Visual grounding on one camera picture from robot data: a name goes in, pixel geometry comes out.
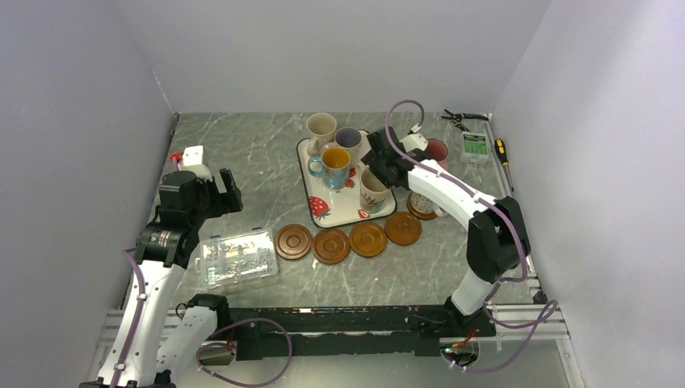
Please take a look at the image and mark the grey purple mug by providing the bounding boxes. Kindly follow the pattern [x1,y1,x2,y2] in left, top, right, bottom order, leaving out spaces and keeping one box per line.
[321,127,368,164]

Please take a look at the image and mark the black pliers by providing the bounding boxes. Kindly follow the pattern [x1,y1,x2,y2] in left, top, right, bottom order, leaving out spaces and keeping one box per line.
[440,109,490,132]

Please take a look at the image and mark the cream mug outside tray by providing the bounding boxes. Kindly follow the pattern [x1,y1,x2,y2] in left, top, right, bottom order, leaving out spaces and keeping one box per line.
[306,112,338,156]

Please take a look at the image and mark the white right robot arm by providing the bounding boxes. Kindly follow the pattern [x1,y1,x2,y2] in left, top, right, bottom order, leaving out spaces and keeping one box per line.
[362,127,530,335]

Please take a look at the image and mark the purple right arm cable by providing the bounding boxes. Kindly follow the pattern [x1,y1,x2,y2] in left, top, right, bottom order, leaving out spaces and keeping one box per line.
[385,99,561,375]

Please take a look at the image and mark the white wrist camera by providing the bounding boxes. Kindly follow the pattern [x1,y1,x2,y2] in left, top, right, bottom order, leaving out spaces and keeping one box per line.
[401,133,429,154]
[170,145,212,179]

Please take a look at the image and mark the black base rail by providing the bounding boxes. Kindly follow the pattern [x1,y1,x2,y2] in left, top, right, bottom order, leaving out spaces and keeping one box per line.
[184,287,496,361]

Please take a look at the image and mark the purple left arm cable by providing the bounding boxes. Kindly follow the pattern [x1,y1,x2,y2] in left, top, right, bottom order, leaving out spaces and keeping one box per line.
[108,249,148,388]

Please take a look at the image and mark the white green electronic device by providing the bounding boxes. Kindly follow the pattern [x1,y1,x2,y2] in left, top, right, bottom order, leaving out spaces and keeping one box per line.
[460,132,490,165]

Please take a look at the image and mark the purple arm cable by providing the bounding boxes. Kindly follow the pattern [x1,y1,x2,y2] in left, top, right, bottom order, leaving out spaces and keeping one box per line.
[108,249,148,388]
[385,99,561,375]

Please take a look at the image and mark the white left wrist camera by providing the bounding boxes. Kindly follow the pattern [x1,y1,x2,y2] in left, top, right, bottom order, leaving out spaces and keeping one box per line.
[170,145,212,179]

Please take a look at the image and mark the white mug orange inside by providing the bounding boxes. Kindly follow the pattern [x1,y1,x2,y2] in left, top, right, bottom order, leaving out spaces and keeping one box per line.
[410,192,449,218]

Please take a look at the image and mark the white serving tray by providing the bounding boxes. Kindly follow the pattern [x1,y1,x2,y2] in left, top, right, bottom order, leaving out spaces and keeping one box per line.
[296,139,397,230]

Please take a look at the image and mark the yellow black screwdriver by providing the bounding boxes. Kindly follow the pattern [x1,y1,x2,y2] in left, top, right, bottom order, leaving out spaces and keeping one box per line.
[494,137,515,192]

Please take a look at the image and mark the pink mug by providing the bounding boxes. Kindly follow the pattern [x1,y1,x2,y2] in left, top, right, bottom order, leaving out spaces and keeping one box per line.
[425,138,448,170]

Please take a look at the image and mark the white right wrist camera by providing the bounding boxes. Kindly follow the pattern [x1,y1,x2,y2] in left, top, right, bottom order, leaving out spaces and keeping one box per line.
[401,133,429,154]

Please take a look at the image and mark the aluminium frame rail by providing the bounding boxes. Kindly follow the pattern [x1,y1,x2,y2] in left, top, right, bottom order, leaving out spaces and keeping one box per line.
[484,121,547,304]

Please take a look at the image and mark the blue mug yellow inside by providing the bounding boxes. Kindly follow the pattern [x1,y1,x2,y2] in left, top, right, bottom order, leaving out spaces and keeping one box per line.
[307,147,351,190]

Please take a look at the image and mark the clear plastic parts box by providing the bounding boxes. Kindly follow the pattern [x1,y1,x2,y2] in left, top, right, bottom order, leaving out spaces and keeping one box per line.
[198,228,279,289]

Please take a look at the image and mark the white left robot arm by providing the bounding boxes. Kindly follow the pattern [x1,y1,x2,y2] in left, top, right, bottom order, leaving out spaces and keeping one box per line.
[85,168,243,387]

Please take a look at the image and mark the cream patterned mug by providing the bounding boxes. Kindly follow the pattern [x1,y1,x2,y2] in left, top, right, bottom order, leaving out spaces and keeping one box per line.
[359,169,392,214]

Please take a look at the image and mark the brown wooden coaster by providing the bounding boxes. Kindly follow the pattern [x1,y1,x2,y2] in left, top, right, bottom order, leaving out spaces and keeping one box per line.
[406,192,440,221]
[275,224,313,260]
[384,212,422,246]
[349,221,388,258]
[313,229,351,265]

